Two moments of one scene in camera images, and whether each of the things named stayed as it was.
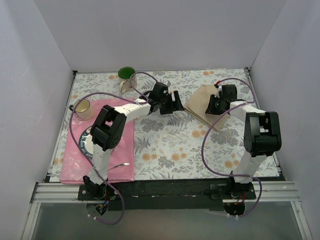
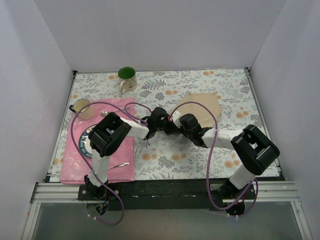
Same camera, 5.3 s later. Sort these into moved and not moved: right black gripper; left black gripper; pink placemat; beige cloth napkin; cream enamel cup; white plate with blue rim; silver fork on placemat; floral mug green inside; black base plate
Moved: left black gripper; right black gripper; beige cloth napkin
Not moved: white plate with blue rim; floral mug green inside; cream enamel cup; black base plate; pink placemat; silver fork on placemat
